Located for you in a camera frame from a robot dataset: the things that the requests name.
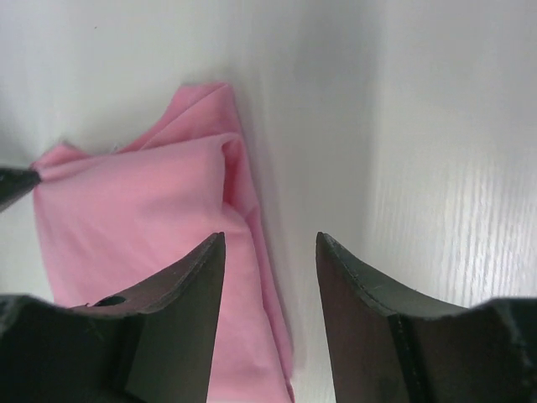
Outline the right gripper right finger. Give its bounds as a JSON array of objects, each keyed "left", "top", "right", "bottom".
[{"left": 316, "top": 233, "right": 536, "bottom": 402}]

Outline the pink t shirt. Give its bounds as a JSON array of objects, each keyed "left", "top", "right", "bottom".
[{"left": 33, "top": 82, "right": 295, "bottom": 402}]

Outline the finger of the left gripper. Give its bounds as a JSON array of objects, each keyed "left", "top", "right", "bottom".
[{"left": 0, "top": 166, "right": 41, "bottom": 212}]

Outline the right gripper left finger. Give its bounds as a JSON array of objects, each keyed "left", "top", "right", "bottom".
[{"left": 1, "top": 233, "right": 226, "bottom": 402}]

